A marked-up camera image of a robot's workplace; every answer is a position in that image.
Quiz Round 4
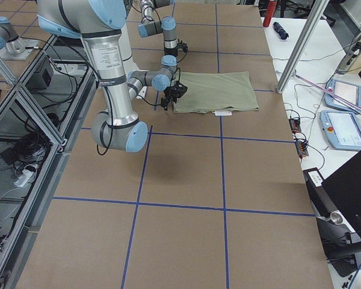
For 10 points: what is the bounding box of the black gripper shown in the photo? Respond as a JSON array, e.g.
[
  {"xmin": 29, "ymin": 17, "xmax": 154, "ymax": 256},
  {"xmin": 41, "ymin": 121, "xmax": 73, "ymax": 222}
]
[{"xmin": 161, "ymin": 89, "xmax": 177, "ymax": 110}]

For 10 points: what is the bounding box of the olive green long-sleeve shirt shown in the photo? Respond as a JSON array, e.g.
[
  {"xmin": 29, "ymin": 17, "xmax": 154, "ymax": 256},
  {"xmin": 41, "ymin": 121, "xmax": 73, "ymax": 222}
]
[{"xmin": 173, "ymin": 72, "xmax": 259, "ymax": 113}]

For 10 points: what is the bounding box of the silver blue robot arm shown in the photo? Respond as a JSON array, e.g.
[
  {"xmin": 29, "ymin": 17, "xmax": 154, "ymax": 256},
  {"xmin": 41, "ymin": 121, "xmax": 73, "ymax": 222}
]
[
  {"xmin": 37, "ymin": 1, "xmax": 177, "ymax": 152},
  {"xmin": 138, "ymin": 0, "xmax": 179, "ymax": 57}
]

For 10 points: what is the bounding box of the white paper price tag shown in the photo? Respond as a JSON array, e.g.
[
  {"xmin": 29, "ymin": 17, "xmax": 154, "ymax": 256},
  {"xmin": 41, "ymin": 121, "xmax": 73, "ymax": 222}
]
[{"xmin": 214, "ymin": 111, "xmax": 232, "ymax": 116}]

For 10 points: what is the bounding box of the folded dark blue umbrella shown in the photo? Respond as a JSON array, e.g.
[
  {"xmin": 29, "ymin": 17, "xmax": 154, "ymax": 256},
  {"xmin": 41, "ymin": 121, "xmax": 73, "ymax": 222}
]
[{"xmin": 273, "ymin": 22, "xmax": 289, "ymax": 40}]

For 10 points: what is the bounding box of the red cylinder bottle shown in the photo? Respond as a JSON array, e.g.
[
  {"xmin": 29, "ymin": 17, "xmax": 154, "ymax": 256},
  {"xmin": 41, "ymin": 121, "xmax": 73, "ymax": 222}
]
[{"xmin": 262, "ymin": 0, "xmax": 278, "ymax": 28}]

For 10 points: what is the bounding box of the near blue teach pendant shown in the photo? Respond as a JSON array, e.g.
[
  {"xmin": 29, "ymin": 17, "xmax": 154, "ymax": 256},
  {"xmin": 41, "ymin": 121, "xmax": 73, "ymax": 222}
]
[{"xmin": 319, "ymin": 110, "xmax": 361, "ymax": 151}]

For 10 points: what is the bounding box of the blue teach pendant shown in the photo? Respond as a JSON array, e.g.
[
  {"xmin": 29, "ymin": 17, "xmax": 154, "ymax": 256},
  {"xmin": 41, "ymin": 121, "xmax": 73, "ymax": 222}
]
[
  {"xmin": 324, "ymin": 79, "xmax": 361, "ymax": 111},
  {"xmin": 319, "ymin": 110, "xmax": 361, "ymax": 151}
]

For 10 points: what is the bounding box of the far blue teach pendant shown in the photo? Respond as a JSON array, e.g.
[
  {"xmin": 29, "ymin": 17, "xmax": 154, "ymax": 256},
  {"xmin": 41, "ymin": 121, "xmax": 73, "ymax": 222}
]
[{"xmin": 324, "ymin": 79, "xmax": 361, "ymax": 111}]

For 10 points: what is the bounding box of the black computer monitor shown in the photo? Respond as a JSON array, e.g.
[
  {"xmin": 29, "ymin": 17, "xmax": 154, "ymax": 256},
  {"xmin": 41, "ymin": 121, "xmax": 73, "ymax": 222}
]
[{"xmin": 322, "ymin": 150, "xmax": 361, "ymax": 237}]

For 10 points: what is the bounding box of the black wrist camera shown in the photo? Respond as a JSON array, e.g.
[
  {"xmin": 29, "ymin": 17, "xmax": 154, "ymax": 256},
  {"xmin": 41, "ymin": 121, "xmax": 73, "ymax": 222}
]
[
  {"xmin": 171, "ymin": 81, "xmax": 188, "ymax": 98},
  {"xmin": 176, "ymin": 42, "xmax": 188, "ymax": 54}
]

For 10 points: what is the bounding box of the aluminium frame post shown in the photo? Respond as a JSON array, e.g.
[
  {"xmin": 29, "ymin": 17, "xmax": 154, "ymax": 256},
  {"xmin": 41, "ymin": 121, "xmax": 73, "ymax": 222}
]
[{"xmin": 276, "ymin": 0, "xmax": 329, "ymax": 94}]

